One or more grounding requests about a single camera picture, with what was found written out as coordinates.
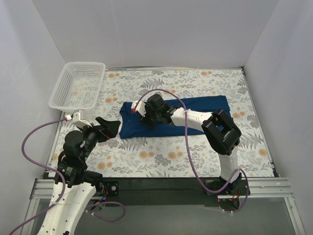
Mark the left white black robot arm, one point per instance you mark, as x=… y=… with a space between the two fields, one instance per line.
x=74 y=185

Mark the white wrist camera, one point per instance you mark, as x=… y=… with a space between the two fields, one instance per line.
x=78 y=119
x=138 y=107

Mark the aluminium frame rail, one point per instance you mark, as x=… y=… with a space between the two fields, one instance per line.
x=260 y=187

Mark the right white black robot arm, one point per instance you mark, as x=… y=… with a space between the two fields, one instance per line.
x=221 y=132

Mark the white plastic mesh basket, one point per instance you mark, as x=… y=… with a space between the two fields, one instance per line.
x=78 y=87

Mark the blue printed t shirt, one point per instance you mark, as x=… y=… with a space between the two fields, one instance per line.
x=133 y=128

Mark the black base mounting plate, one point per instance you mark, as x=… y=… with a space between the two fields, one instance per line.
x=169 y=192

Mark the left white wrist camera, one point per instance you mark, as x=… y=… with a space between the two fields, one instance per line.
x=78 y=119

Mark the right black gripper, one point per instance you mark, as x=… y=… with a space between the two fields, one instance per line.
x=148 y=113

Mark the floral patterned table mat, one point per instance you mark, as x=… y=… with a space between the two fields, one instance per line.
x=176 y=156

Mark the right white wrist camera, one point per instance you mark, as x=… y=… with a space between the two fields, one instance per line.
x=138 y=107

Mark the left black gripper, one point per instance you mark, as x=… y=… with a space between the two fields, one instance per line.
x=101 y=131

